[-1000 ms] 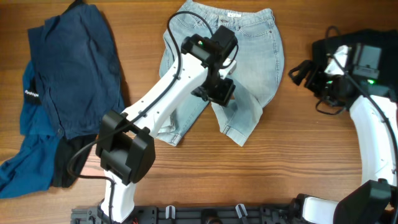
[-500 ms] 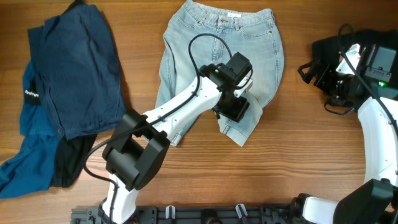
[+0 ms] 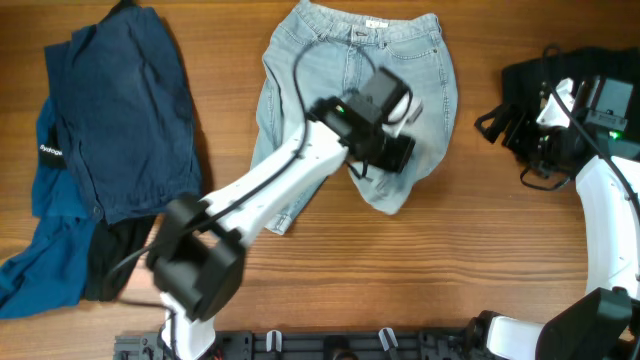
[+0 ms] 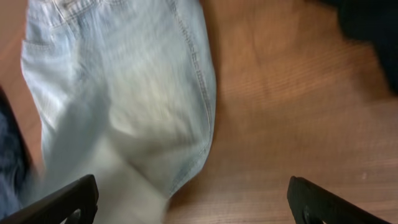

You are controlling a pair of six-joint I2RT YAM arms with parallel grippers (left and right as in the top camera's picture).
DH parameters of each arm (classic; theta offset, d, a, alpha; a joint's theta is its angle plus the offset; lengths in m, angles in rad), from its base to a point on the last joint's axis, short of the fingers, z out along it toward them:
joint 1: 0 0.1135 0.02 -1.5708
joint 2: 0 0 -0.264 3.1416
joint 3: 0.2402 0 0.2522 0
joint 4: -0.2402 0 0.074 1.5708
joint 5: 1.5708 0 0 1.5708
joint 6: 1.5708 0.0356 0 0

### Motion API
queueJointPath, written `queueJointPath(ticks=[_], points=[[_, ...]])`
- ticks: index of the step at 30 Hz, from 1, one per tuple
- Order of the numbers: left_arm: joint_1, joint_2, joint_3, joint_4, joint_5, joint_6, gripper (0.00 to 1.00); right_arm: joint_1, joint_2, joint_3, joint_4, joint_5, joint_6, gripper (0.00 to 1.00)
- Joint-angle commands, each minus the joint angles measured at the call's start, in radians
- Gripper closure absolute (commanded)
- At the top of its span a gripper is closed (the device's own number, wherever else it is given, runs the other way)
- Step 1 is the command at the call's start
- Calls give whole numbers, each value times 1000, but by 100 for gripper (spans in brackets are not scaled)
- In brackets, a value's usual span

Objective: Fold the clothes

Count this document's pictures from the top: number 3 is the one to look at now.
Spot light blue denim shorts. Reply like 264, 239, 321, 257
252, 1, 458, 215

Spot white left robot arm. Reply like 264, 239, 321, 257
146, 67, 423, 359

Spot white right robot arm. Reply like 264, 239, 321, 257
461, 76, 639, 359

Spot black folded garment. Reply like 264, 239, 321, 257
502, 47, 639, 172

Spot navy blue shirt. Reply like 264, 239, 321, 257
44, 5, 202, 224

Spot black garment under shirts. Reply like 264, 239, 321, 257
83, 215, 156, 302

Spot teal blue garment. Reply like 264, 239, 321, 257
1, 99, 96, 320

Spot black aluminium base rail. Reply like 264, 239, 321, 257
113, 327, 551, 360

